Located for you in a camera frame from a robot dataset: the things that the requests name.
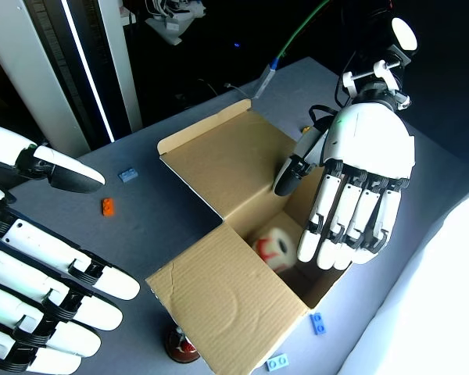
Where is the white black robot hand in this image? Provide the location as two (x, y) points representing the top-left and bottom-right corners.
(0, 122), (141, 375)
(273, 100), (417, 271)

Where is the cardboard box with flaps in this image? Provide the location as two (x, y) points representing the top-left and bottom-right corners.
(145, 98), (355, 375)

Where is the brown round toy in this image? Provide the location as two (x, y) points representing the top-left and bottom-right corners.
(164, 326), (202, 364)

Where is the grey blue toy brick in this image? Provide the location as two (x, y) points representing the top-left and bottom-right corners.
(117, 167), (139, 184)

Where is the grey table cloth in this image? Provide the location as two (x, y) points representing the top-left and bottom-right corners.
(0, 56), (469, 375)

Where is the black ribbed panel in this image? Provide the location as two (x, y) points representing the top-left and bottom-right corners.
(23, 0), (116, 152)

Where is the white LED light strip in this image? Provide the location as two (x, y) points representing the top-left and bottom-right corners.
(60, 0), (116, 144)

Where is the white backdrop sheet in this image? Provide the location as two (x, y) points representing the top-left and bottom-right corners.
(335, 187), (469, 375)

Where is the light blue flat toy brick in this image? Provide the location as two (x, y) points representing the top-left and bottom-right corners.
(265, 353), (290, 372)

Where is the grey plug with white cable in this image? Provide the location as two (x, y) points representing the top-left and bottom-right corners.
(225, 57), (281, 99)

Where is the green cable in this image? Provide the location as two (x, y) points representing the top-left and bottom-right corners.
(276, 0), (332, 60)

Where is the wide white frame post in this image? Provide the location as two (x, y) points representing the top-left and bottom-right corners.
(0, 0), (91, 163)

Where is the narrow white frame post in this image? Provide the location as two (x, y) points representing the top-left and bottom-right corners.
(96, 0), (144, 133)

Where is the white power adapter with cables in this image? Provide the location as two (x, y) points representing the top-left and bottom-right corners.
(144, 0), (208, 47)

